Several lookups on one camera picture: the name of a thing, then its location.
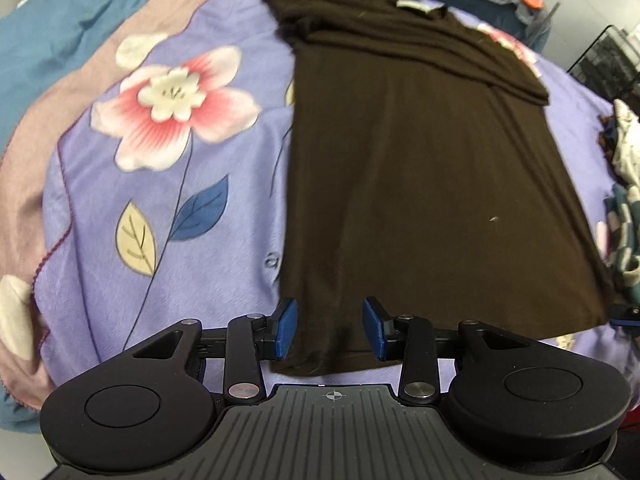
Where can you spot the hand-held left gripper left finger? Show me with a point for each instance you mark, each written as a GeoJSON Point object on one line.
{"type": "Point", "coordinates": [284, 330]}

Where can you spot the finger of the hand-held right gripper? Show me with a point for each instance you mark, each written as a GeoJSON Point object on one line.
{"type": "Point", "coordinates": [627, 316]}

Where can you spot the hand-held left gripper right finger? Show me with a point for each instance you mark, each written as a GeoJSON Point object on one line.
{"type": "Point", "coordinates": [375, 329]}

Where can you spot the dark brown knit garment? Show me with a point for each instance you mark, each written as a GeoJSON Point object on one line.
{"type": "Point", "coordinates": [430, 175]}

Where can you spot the teal patterned cloth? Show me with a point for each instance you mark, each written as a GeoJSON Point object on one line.
{"type": "Point", "coordinates": [622, 240]}

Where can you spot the white printed cloth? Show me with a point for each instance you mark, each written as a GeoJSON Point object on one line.
{"type": "Point", "coordinates": [625, 140]}

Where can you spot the purple floral blanket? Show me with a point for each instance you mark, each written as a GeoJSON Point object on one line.
{"type": "Point", "coordinates": [150, 200]}

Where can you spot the grey cloth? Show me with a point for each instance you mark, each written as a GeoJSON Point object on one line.
{"type": "Point", "coordinates": [525, 20]}

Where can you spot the teal bed sheet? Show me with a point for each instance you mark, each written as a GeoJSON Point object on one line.
{"type": "Point", "coordinates": [75, 20]}

